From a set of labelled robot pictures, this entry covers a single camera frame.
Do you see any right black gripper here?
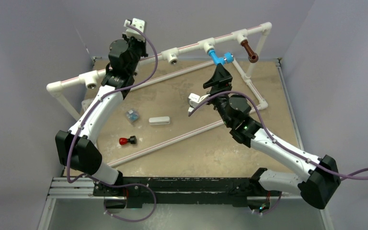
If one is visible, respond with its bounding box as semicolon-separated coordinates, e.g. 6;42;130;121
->
201;63;233;127

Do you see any blue faucet with chrome knob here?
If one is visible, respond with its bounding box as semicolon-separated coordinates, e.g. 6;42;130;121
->
207;49;234;65

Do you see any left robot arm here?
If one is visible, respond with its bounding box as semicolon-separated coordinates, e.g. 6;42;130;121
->
55;35;147;196

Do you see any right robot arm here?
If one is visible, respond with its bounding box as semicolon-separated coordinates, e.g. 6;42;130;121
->
203;64;341;209

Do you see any small clear blue packet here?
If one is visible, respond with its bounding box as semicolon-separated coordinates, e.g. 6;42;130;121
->
125;109;139;123

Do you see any white rectangular plastic piece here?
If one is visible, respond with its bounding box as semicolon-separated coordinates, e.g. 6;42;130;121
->
149;116;171;126

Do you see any red and black faucet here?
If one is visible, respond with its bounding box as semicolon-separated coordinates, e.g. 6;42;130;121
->
118;136;137;146

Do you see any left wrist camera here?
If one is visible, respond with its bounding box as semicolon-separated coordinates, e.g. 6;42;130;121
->
124;18;147;42

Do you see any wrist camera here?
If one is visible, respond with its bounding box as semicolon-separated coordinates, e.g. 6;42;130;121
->
124;18;147;42
187;93;210;114

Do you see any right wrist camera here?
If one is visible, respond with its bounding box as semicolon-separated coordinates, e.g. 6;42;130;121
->
187;93;210;114

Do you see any brown faucet on frame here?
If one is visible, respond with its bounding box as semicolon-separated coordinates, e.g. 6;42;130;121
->
240;39;259;63

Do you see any white PVC pipe frame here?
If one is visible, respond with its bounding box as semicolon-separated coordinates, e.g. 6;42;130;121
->
46;22;273;168

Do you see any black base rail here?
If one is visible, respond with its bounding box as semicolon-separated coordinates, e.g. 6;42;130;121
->
93;176;280;209

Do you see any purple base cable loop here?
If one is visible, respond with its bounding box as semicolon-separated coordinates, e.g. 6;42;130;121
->
103;185;158;223

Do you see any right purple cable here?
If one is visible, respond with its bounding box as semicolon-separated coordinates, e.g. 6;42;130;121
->
187;91;368;181

